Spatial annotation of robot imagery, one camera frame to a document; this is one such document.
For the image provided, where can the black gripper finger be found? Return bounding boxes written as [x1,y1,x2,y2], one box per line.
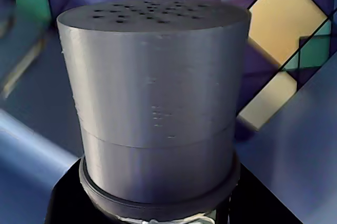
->
[44,157,120,224]
[215,165,303,224]

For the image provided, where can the gray salt shaker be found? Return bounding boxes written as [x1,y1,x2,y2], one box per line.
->
[56,0,251,224]

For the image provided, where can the colourful geometric pattern mat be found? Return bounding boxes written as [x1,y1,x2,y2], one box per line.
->
[0,0,337,224]

